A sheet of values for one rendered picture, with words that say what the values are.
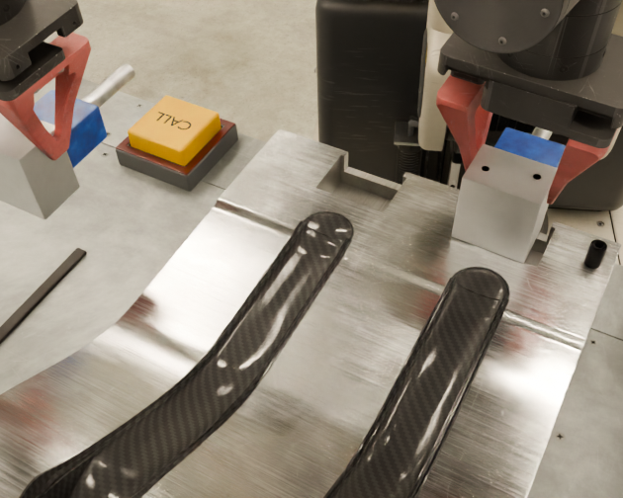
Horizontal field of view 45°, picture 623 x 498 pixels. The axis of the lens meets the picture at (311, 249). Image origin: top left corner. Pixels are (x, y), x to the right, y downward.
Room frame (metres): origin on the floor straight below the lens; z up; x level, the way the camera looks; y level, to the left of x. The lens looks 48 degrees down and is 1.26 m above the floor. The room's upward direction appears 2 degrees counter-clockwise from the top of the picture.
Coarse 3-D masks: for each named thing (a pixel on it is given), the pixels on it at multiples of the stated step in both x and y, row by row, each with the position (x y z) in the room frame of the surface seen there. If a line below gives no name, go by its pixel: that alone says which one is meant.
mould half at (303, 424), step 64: (256, 192) 0.39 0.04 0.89; (320, 192) 0.38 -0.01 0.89; (448, 192) 0.38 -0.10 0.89; (192, 256) 0.33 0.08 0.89; (256, 256) 0.33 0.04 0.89; (384, 256) 0.32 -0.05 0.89; (448, 256) 0.32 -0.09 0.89; (576, 256) 0.32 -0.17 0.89; (128, 320) 0.28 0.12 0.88; (192, 320) 0.28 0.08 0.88; (320, 320) 0.28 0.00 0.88; (384, 320) 0.27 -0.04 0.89; (512, 320) 0.27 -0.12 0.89; (576, 320) 0.27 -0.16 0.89; (64, 384) 0.22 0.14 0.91; (128, 384) 0.23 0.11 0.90; (320, 384) 0.23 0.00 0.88; (384, 384) 0.23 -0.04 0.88; (512, 384) 0.23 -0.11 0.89; (0, 448) 0.17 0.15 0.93; (64, 448) 0.18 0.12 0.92; (256, 448) 0.19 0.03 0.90; (320, 448) 0.19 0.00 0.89; (448, 448) 0.19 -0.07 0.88; (512, 448) 0.19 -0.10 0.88
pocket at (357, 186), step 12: (336, 168) 0.42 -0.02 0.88; (348, 168) 0.42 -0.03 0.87; (324, 180) 0.40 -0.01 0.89; (336, 180) 0.42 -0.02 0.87; (348, 180) 0.42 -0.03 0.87; (360, 180) 0.41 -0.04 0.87; (372, 180) 0.41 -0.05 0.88; (384, 180) 0.41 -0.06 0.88; (336, 192) 0.41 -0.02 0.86; (348, 192) 0.41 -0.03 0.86; (360, 192) 0.41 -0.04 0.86; (372, 192) 0.41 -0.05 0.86; (384, 192) 0.40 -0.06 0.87; (396, 192) 0.40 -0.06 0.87; (360, 204) 0.40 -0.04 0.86; (372, 204) 0.40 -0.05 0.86; (384, 204) 0.40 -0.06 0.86
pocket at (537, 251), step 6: (552, 228) 0.34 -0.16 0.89; (540, 234) 0.35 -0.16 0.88; (552, 234) 0.34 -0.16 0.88; (462, 240) 0.34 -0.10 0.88; (540, 240) 0.34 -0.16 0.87; (546, 240) 0.34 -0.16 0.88; (534, 246) 0.35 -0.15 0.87; (540, 246) 0.34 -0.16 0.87; (546, 246) 0.34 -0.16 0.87; (534, 252) 0.34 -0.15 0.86; (540, 252) 0.34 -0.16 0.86; (528, 258) 0.34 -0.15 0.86; (534, 258) 0.34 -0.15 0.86; (540, 258) 0.34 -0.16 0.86; (528, 264) 0.33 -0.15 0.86; (534, 264) 0.33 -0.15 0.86
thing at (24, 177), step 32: (128, 64) 0.47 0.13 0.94; (96, 96) 0.44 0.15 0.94; (0, 128) 0.38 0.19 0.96; (96, 128) 0.41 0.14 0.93; (0, 160) 0.36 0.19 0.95; (32, 160) 0.36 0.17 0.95; (64, 160) 0.38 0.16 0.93; (0, 192) 0.37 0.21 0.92; (32, 192) 0.35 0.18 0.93; (64, 192) 0.37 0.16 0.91
